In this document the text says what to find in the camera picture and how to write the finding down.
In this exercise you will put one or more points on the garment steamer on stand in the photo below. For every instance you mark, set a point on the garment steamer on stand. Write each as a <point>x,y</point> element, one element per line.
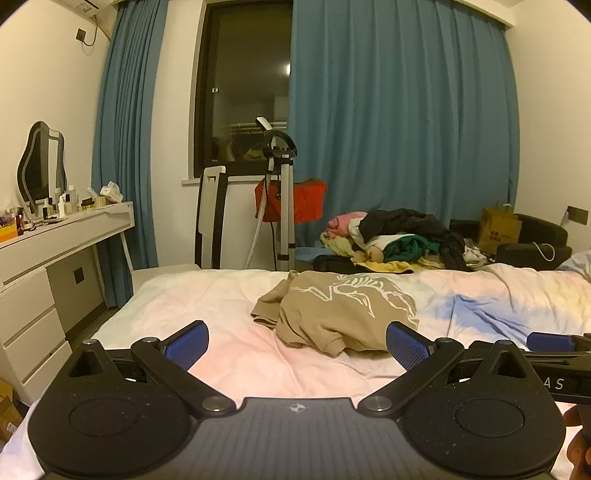
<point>286,207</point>

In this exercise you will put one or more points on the dark window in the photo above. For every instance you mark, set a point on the dark window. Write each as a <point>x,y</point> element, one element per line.
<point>244,92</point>

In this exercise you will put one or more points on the pile of mixed clothes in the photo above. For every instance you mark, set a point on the pile of mixed clothes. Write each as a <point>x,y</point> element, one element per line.
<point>406,226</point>

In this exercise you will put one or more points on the red cloth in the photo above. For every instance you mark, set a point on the red cloth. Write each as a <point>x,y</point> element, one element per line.
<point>307,201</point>

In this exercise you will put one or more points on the orange box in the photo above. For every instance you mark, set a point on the orange box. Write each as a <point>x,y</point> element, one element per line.
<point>7,235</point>

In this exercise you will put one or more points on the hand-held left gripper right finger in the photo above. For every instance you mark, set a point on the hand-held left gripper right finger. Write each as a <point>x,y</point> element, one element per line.
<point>408,344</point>

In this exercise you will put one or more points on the wall socket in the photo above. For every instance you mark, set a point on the wall socket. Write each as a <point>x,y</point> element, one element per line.
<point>81,35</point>

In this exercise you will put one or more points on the white air conditioner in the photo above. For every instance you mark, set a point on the white air conditioner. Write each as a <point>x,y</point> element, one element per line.
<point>87,4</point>

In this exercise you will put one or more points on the tissue box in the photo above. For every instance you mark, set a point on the tissue box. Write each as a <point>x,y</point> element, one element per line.
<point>111,194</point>

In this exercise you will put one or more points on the white and black chair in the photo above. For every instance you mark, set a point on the white and black chair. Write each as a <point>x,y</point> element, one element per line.
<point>210,184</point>

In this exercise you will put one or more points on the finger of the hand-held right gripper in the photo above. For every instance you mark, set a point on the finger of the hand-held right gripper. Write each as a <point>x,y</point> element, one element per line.
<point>549,342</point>

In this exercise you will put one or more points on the wide blue curtain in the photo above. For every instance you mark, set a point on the wide blue curtain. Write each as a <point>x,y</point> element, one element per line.
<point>392,115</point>

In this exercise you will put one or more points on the blue cloth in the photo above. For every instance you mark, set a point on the blue cloth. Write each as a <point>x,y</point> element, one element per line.
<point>307,254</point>

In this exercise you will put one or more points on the black bag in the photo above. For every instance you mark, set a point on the black bag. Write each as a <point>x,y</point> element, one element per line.
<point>332,264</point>

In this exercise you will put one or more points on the tan printed t-shirt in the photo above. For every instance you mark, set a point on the tan printed t-shirt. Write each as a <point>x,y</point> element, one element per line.
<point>332,314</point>

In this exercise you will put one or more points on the pastel tie-dye bed blanket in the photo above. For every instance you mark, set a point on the pastel tie-dye bed blanket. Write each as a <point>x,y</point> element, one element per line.
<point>231,300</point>

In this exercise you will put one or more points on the person's right hand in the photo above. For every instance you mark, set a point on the person's right hand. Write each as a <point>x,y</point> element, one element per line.
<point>579,443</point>

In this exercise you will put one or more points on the cardboard box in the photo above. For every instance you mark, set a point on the cardboard box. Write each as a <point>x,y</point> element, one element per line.
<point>9,415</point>

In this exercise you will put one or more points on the wavy black-framed mirror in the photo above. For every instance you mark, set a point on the wavy black-framed mirror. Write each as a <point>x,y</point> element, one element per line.
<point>37,170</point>

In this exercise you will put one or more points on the narrow blue curtain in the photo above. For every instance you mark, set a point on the narrow blue curtain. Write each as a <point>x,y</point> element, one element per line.
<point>129,161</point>

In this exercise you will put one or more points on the black armchair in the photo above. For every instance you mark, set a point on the black armchair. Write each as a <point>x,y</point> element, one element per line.
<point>540,226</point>

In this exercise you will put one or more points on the brown paper bag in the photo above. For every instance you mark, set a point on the brown paper bag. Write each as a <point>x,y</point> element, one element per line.
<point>498,230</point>

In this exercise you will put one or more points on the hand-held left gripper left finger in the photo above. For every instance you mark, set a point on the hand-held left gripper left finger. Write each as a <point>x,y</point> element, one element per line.
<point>184,344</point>

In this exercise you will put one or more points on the white dressing table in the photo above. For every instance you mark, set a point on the white dressing table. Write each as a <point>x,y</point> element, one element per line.
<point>46,240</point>

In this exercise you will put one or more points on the white pillow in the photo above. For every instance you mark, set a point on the white pillow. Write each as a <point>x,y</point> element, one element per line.
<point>579,265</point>

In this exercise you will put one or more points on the group of cosmetic bottles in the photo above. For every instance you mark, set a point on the group of cosmetic bottles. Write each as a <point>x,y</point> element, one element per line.
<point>69,198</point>

